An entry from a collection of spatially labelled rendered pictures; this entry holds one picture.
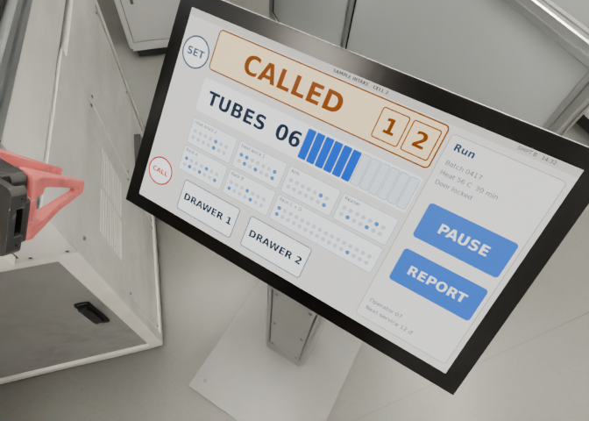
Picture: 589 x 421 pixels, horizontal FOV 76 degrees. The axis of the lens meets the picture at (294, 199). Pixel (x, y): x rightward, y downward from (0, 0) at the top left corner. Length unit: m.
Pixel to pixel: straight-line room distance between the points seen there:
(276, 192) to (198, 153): 0.12
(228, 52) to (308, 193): 0.20
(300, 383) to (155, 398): 0.49
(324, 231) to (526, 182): 0.22
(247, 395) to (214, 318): 0.30
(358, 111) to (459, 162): 0.12
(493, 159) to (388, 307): 0.21
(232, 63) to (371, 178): 0.22
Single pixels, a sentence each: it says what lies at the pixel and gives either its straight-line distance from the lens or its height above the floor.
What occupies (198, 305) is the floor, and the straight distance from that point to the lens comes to 1.55.
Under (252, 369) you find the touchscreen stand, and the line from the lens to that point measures 1.43.
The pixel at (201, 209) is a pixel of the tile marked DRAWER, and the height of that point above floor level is 1.00.
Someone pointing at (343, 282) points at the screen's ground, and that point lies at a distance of 0.48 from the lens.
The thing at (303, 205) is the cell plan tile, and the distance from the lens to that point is 0.47.
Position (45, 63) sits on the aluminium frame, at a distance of 0.87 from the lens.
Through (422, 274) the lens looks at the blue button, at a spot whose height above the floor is 1.05.
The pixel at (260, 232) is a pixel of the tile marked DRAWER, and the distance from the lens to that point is 0.50.
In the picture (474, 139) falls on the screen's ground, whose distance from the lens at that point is 0.44.
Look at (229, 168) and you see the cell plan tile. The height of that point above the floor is 1.05.
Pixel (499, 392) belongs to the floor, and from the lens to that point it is 1.68.
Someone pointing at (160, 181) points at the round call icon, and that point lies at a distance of 0.57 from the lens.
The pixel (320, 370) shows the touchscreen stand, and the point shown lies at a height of 0.04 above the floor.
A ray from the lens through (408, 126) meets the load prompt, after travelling 0.44.
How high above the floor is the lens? 1.45
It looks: 56 degrees down
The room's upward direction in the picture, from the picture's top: 7 degrees clockwise
